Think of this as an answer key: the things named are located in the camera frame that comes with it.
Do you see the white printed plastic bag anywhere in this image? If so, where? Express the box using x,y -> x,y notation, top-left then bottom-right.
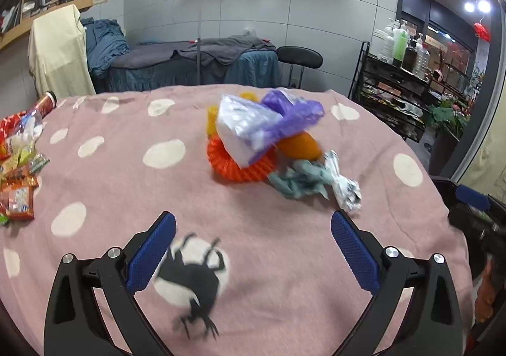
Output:
215,94 -> 285,167

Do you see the dark brown bottle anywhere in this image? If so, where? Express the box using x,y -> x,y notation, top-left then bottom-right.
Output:
403,38 -> 417,72

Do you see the orange foam net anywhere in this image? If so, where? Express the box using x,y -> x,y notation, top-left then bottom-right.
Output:
206,135 -> 279,183

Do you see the white pump bottle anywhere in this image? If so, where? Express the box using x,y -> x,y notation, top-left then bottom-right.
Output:
377,20 -> 396,60

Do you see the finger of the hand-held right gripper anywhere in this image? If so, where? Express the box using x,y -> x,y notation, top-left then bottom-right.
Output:
454,183 -> 493,212

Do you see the pink polka dot blanket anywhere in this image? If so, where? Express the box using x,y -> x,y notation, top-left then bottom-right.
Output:
0,83 -> 475,356

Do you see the purple plastic bag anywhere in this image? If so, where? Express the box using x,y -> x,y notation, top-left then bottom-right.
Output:
261,89 -> 325,143

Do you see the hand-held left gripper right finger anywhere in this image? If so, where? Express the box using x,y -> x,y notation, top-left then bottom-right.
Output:
330,209 -> 463,356

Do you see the grey blanket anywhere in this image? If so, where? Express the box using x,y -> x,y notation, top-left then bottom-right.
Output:
114,35 -> 277,68

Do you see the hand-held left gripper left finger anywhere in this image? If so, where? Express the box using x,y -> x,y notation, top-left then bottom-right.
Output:
44,211 -> 177,356

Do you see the person's right hand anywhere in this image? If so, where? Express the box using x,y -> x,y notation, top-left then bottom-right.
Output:
474,257 -> 497,325

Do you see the black chair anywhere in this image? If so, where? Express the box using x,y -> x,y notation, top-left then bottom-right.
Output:
275,46 -> 323,90

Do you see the pile of snack packets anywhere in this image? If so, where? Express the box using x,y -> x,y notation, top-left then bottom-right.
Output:
0,111 -> 50,226

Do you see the grey-green cloth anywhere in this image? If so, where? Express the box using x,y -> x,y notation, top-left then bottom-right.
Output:
269,160 -> 333,200

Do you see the green bottle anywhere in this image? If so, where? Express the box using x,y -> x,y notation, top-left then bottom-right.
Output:
393,26 -> 409,62

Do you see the cream cloth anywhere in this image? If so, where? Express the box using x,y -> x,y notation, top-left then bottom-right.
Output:
28,4 -> 96,98

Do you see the massage bed with teal skirt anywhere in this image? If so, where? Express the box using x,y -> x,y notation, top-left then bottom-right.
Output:
91,36 -> 283,94

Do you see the white floor lamp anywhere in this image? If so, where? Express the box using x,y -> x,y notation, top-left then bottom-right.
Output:
196,0 -> 281,86

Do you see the silver wrapper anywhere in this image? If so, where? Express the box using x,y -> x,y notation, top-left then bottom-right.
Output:
322,150 -> 362,216

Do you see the black metal cart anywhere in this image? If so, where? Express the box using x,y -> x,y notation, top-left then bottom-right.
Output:
348,41 -> 435,143

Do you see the small labelled plastic bottle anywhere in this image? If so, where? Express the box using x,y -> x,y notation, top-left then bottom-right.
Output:
16,111 -> 44,139

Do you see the red chip can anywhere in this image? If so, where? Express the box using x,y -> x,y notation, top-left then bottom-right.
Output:
34,90 -> 60,120

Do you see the clear plastic bottle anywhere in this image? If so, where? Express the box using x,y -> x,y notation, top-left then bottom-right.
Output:
413,44 -> 431,78

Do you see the potted green plant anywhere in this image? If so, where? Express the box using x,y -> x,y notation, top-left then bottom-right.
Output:
427,97 -> 475,175

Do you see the blue bedding pile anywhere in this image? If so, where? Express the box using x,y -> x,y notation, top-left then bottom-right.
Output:
81,18 -> 131,78

